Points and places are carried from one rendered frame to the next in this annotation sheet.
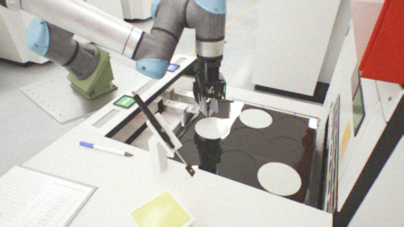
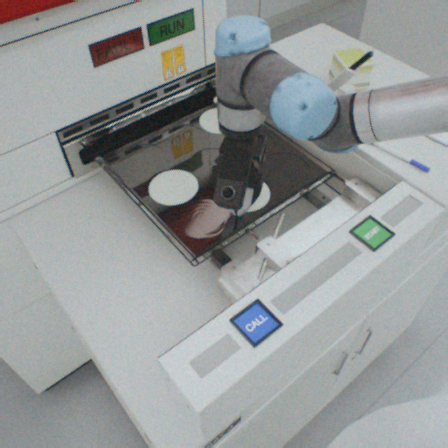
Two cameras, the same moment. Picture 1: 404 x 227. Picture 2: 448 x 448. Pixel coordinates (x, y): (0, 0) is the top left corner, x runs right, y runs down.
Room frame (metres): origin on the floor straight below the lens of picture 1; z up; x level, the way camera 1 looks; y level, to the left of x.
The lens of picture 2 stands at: (1.16, 0.22, 1.54)
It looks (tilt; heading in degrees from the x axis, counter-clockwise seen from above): 50 degrees down; 206
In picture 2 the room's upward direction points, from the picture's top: straight up
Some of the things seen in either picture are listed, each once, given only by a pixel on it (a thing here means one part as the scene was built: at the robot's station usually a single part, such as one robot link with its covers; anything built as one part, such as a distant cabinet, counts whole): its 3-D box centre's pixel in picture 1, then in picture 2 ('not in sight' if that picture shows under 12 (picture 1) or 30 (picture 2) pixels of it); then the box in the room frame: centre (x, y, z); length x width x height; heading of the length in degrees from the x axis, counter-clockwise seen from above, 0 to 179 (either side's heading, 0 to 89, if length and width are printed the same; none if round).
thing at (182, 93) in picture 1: (187, 96); (243, 281); (0.78, 0.06, 0.89); 0.08 x 0.03 x 0.03; 66
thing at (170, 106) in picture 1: (175, 107); (277, 257); (0.71, 0.09, 0.89); 0.08 x 0.03 x 0.03; 66
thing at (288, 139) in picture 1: (247, 139); (212, 164); (0.54, -0.13, 0.90); 0.34 x 0.34 x 0.01; 66
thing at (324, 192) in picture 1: (326, 157); (153, 122); (0.47, -0.32, 0.89); 0.44 x 0.02 x 0.10; 156
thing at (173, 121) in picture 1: (164, 127); (305, 245); (0.63, 0.12, 0.87); 0.36 x 0.08 x 0.03; 156
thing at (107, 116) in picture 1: (152, 101); (314, 297); (0.75, 0.18, 0.89); 0.55 x 0.09 x 0.14; 156
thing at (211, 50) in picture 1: (211, 46); (239, 108); (0.64, -0.02, 1.13); 0.08 x 0.08 x 0.05
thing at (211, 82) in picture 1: (209, 75); (241, 146); (0.63, -0.02, 1.05); 0.09 x 0.08 x 0.12; 11
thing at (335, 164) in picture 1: (336, 139); (148, 97); (0.47, -0.33, 0.96); 0.44 x 0.01 x 0.02; 156
